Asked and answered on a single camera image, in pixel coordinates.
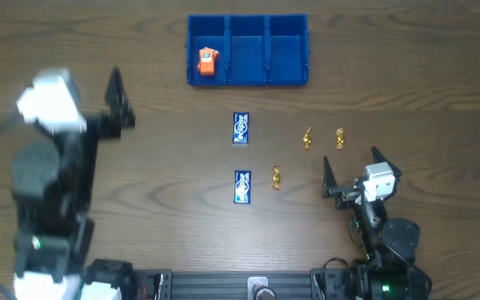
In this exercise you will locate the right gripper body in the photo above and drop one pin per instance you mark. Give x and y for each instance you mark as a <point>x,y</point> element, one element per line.
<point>346,196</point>

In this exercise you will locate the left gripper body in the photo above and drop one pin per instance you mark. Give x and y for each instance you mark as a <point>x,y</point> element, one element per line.
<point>104,127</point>

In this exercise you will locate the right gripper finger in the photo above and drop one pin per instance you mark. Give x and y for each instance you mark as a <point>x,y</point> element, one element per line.
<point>328,177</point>
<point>383,158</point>

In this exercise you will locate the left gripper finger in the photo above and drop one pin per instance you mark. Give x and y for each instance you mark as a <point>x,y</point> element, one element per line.
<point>118,98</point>

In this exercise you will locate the orange candy box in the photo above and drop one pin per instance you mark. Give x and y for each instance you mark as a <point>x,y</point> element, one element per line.
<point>208,62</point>
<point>199,67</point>

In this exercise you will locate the blue candy pack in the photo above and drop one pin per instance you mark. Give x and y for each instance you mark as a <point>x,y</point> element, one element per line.
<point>240,128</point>
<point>242,186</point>

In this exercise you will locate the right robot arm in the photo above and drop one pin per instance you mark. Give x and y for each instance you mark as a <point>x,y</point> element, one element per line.
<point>390,246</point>

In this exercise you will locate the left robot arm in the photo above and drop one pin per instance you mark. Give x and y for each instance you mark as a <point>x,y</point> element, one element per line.
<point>52,200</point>

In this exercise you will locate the gold wrapped candy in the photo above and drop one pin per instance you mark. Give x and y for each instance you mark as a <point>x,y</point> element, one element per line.
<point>307,138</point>
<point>276,178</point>
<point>339,138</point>

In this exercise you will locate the blue tray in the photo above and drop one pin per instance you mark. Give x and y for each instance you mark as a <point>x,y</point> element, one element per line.
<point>246,58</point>

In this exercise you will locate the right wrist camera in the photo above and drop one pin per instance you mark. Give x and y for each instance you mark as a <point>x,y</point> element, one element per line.
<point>378,181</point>

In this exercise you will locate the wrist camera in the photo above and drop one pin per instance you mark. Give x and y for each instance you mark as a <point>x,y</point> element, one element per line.
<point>52,102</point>
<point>378,181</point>

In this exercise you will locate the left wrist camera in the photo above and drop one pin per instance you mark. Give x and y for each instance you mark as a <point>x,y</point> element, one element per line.
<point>52,102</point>

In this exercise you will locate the mounting rail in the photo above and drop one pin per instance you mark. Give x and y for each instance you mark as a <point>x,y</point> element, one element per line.
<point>223,285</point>

